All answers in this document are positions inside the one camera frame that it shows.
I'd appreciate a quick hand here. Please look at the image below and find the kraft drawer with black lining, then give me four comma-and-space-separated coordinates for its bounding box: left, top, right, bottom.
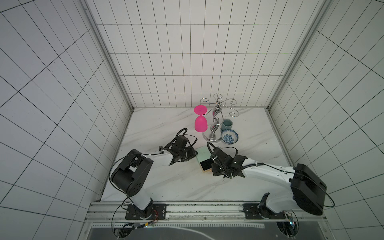
199, 159, 213, 172

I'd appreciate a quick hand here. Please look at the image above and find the mint green jewelry box sleeve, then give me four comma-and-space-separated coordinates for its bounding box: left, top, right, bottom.
196, 146, 211, 164

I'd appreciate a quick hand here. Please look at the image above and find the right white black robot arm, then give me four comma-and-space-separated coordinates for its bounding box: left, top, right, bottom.
207, 143, 327, 219

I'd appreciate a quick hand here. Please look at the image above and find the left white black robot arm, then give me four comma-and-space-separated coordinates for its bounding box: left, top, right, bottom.
109, 128, 198, 212

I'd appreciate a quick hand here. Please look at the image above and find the blue white patterned bowl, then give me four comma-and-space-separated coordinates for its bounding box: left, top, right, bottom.
221, 129, 239, 145

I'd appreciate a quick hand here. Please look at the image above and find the silver spiral glass holder stand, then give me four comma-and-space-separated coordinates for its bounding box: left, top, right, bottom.
200, 93, 240, 143

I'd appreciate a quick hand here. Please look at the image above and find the pink plastic wine glass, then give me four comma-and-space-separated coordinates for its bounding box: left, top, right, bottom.
194, 105, 208, 133

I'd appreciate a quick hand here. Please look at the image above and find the teal ceramic cup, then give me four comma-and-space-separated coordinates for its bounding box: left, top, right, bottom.
221, 119, 233, 131

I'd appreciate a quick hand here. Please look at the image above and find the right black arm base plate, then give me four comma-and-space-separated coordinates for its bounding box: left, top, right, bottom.
243, 204, 287, 220

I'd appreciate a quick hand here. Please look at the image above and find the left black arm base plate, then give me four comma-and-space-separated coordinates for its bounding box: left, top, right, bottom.
125, 204, 167, 221

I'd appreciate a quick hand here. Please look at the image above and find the aluminium mounting rail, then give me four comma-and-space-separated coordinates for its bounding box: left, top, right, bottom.
85, 201, 324, 225

